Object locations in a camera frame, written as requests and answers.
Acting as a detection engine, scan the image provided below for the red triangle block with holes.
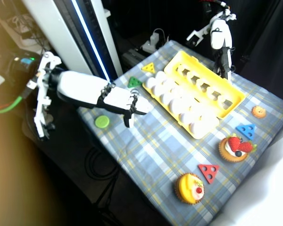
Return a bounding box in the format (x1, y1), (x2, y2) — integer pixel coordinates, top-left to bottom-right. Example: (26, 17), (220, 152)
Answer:
(198, 164), (220, 185)

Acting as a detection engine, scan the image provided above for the toy cupcake with orange slice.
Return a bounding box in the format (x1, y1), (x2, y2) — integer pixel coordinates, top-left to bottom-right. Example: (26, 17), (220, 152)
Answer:
(174, 173), (205, 204)

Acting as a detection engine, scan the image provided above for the white toy egg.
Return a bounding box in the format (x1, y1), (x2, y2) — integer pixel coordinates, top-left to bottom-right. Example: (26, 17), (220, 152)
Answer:
(145, 77), (160, 92)
(164, 78), (180, 93)
(191, 103), (208, 119)
(201, 111), (219, 128)
(188, 120), (206, 138)
(173, 86), (189, 102)
(180, 111), (197, 128)
(153, 86), (169, 101)
(155, 70), (170, 85)
(183, 95), (199, 110)
(162, 94), (179, 110)

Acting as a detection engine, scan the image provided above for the grey device with cable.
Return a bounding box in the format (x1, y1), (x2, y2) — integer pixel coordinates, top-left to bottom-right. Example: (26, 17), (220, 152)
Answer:
(141, 28), (168, 54)

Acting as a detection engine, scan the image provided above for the green round disc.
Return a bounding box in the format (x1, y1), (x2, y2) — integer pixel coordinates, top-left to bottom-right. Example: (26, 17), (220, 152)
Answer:
(94, 114), (111, 129)

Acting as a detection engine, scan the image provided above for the tan flower-shaped toy biscuit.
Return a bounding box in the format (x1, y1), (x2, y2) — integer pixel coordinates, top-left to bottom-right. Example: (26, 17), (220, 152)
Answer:
(251, 105), (266, 119)

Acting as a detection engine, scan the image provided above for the yellow triangle block with holes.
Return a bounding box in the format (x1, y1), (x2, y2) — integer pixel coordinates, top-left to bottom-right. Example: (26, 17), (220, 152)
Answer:
(141, 62), (155, 73)

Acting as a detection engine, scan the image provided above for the white robot body column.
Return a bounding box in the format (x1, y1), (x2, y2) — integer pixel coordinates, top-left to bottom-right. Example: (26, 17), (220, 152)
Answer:
(22, 0), (124, 82)

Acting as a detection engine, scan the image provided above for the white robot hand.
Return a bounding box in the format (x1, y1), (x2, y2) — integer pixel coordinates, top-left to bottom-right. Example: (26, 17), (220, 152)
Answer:
(209, 18), (235, 83)
(56, 70), (154, 129)

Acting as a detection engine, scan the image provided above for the toy cupcake with strawberries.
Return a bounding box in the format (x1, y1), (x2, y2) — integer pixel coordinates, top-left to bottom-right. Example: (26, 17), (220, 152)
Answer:
(218, 133), (258, 163)

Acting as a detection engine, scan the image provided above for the green cable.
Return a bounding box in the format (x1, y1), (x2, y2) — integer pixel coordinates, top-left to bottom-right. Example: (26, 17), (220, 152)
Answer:
(0, 94), (24, 115)

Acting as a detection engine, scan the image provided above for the blue plaid tablecloth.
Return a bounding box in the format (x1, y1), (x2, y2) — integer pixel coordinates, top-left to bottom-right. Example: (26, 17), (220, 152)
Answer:
(76, 39), (283, 226)

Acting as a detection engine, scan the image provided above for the blue triangle block with holes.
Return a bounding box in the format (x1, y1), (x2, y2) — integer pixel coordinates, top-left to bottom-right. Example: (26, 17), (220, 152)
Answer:
(235, 124), (256, 139)

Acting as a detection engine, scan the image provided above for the green triangle block with holes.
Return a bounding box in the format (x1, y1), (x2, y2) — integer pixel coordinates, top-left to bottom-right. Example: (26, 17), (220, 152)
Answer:
(127, 76), (143, 89)

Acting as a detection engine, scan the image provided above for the yellow egg carton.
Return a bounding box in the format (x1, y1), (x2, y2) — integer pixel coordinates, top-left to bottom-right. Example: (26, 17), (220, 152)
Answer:
(141, 50), (247, 140)

